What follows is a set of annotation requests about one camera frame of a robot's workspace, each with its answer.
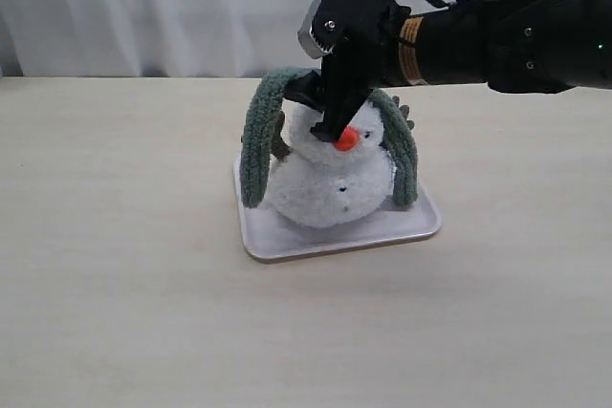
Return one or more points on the white square tray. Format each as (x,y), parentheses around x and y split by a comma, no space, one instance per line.
(382,231)

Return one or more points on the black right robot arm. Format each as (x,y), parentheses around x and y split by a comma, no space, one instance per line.
(512,46)

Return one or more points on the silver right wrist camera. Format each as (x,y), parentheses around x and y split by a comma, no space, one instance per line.
(319,31)

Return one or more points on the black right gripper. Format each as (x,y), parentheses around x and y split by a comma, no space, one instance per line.
(364,57)

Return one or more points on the green knitted scarf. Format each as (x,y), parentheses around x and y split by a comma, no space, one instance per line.
(262,141)

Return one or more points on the white plush snowman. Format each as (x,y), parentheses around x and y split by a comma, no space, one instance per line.
(365,126)

